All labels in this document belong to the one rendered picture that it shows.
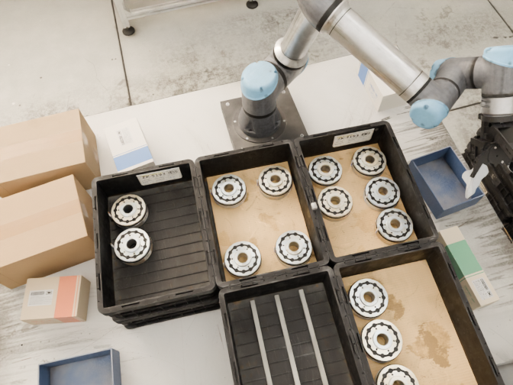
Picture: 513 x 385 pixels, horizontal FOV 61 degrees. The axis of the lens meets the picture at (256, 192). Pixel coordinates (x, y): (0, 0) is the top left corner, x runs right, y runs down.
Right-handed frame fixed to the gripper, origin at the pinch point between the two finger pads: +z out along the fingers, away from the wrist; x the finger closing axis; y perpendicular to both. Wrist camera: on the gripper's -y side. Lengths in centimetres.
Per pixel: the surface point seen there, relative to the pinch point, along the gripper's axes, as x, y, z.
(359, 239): 30.0, 16.1, 14.4
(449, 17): -88, 194, -46
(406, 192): 14.6, 20.0, 3.6
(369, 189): 24.1, 23.8, 2.5
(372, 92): 8, 65, -21
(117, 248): 99, 19, 9
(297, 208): 46, 25, 6
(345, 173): 29.0, 31.9, -1.1
